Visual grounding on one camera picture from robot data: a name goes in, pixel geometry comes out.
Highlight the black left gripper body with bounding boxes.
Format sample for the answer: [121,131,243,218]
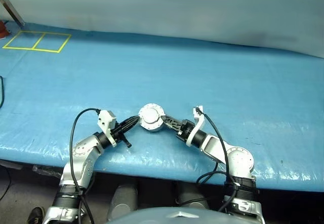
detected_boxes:
[110,122,133,149]

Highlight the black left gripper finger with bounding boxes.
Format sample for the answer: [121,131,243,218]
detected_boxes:
[121,120,140,134]
[118,116,140,128]

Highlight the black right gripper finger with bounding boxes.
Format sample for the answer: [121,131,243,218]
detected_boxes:
[160,115,183,127]
[163,121,181,133]

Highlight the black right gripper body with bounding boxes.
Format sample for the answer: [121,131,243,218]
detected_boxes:
[177,119,196,140]

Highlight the round metal motor lid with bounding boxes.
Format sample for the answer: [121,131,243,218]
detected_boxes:
[138,102,167,128]

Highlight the blue table cover sheet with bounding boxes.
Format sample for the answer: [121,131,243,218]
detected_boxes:
[0,22,324,193]

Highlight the grey rounded robot leg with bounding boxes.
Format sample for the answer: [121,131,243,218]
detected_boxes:
[176,182,210,210]
[107,184,138,221]

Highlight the grey robot torso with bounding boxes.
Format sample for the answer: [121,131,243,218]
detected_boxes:
[106,206,239,224]

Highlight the black shoe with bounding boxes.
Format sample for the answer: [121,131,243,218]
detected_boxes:
[26,206,46,224]

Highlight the yellow tape rectangles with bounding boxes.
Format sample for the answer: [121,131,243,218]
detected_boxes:
[2,30,72,54]

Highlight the red object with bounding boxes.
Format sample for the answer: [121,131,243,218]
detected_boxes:
[0,20,11,41]

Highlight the slanted metal pole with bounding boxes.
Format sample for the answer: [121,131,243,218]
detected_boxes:
[0,0,26,27]

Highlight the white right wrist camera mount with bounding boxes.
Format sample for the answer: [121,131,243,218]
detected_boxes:
[186,104,206,146]

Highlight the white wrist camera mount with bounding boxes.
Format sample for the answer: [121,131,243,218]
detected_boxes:
[97,109,118,148]
[186,104,206,146]

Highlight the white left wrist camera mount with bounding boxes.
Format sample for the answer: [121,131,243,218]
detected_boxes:
[97,109,118,148]

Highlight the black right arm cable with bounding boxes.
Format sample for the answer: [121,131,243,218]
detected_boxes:
[177,108,238,213]

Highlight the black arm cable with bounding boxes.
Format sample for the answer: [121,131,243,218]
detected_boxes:
[177,108,238,213]
[69,107,96,224]

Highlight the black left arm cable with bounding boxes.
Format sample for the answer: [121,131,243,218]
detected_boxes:
[69,107,96,224]

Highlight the thin black cable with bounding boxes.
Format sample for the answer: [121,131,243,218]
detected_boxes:
[0,76,6,108]

